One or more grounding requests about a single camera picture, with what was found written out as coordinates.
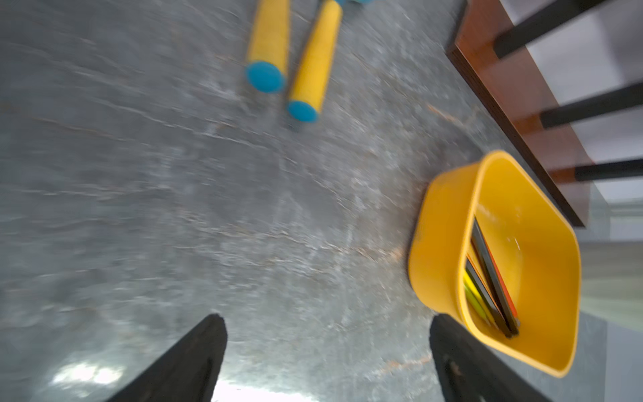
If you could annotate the yellow hex key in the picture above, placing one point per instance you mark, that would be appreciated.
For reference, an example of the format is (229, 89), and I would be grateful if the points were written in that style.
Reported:
(470, 284)

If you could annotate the red hex key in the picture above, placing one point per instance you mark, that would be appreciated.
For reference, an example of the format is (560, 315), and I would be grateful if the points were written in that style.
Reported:
(497, 277)

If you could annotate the green garden trowel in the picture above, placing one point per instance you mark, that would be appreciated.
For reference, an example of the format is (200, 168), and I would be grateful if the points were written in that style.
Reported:
(268, 50)

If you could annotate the green hex key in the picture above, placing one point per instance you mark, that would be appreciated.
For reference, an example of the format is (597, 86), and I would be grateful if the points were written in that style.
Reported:
(477, 305)

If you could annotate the yellow plastic storage box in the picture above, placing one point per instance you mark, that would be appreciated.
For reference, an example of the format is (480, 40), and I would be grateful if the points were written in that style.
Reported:
(535, 249)

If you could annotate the short black hex key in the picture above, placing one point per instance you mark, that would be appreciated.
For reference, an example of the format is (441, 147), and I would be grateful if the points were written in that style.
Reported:
(479, 291)

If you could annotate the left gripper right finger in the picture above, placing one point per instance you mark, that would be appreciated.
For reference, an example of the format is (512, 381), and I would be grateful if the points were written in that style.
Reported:
(469, 371)

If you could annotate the white pot green plant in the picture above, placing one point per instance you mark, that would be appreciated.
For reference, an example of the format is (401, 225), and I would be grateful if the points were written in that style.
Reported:
(612, 282)

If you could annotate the blue garden rake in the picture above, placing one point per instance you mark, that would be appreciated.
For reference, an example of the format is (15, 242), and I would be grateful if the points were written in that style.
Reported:
(308, 89)

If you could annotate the long black hex key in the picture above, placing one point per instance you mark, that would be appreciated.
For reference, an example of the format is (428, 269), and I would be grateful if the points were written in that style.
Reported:
(498, 289)

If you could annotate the brown wooden stand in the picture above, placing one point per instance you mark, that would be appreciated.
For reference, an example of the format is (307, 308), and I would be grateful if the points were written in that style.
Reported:
(490, 53)

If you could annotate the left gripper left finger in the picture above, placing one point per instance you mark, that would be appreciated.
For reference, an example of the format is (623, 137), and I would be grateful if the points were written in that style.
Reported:
(186, 372)

